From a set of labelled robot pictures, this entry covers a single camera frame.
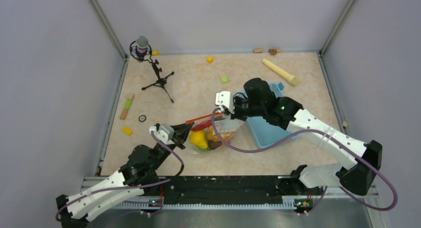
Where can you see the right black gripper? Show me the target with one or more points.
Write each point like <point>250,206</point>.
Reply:
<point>236,114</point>

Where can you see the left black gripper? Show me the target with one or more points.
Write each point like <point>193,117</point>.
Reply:
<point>181,131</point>

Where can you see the red toy chili pepper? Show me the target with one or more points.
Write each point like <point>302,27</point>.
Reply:
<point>201,126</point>

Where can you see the dark red toy apple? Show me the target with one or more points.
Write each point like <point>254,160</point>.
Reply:
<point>214,144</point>

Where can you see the yellow toy lemon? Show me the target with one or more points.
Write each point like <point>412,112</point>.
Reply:
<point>199,139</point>

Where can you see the clear orange-zip bag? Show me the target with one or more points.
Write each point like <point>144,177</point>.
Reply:
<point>221,123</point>

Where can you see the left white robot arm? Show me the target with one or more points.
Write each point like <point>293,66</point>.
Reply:
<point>137,177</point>

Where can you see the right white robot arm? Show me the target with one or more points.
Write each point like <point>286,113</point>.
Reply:
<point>355,159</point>

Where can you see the blue toy block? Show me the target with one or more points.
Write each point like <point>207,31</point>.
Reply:
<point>280,86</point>

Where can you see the light blue plastic basket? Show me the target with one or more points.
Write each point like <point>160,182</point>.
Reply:
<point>265,134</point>

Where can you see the green toy block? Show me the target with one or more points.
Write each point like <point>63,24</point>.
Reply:
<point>224,79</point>

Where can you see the cream wooden rolling pin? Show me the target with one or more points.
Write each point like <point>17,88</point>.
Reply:
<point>291,79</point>

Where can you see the yellow block left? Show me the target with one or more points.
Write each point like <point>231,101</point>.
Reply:
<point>128,131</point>

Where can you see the green wooden knife toy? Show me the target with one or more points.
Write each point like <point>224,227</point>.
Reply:
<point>126,106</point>

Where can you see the microphone on black tripod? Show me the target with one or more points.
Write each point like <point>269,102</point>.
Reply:
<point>141,51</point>

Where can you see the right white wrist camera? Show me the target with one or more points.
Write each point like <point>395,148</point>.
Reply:
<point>224,100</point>

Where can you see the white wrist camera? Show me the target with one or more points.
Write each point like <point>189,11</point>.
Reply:
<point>224,100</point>
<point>163,133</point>

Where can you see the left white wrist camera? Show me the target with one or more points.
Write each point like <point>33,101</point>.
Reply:
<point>163,133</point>

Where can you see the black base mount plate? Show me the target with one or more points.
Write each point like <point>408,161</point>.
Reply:
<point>224,190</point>

